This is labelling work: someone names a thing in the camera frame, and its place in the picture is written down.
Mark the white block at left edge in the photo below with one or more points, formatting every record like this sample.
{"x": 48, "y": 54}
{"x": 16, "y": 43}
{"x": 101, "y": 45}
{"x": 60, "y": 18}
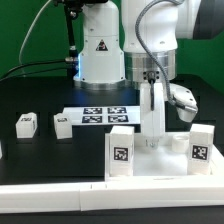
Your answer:
{"x": 0, "y": 149}

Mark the white square table top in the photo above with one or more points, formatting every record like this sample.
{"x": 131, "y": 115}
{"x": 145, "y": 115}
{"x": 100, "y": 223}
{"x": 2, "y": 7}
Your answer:
{"x": 169, "y": 159}

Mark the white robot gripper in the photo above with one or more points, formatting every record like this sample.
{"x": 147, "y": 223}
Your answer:
{"x": 152, "y": 113}

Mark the white sheet with tags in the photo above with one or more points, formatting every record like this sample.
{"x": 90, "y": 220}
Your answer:
{"x": 108, "y": 115}

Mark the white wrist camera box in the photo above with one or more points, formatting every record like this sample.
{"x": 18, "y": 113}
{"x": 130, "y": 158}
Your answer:
{"x": 186, "y": 103}

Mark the white front fence bar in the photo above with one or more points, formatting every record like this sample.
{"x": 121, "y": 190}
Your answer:
{"x": 143, "y": 193}

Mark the black camera stand pole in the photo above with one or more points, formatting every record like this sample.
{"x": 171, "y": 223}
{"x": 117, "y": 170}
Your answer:
{"x": 72, "y": 9}

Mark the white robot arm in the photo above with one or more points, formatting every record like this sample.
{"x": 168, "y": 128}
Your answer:
{"x": 136, "y": 42}

